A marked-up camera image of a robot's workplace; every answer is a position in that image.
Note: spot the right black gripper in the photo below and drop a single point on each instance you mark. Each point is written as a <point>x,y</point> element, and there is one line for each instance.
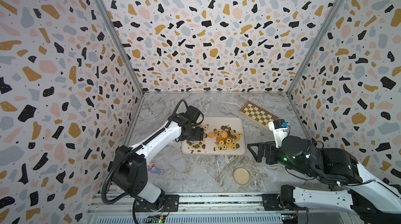
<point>269,147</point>

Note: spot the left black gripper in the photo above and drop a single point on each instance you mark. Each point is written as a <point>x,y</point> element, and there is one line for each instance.
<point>200,134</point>

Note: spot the beige round jar lid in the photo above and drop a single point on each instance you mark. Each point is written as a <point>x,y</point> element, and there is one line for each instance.
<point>241,176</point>

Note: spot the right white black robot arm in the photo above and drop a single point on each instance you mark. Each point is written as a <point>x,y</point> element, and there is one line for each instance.
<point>362,193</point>

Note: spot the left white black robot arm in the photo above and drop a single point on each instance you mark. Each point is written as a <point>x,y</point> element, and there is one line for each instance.
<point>128,174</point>

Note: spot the pile of poured cookies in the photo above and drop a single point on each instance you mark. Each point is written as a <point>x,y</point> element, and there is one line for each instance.
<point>223,139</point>

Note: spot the beige rectangular tray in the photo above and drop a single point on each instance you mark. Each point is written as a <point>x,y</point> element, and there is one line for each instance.
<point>216,122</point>

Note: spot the wooden chessboard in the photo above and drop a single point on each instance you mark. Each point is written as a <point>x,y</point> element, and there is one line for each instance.
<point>257,114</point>

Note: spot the small purple toy figure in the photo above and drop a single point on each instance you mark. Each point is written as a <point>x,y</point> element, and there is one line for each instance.
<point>153,169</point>

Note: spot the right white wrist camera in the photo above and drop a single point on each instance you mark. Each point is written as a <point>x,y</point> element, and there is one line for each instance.
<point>280,129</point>

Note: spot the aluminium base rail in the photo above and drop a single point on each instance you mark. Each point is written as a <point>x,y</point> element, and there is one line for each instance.
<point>210,208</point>

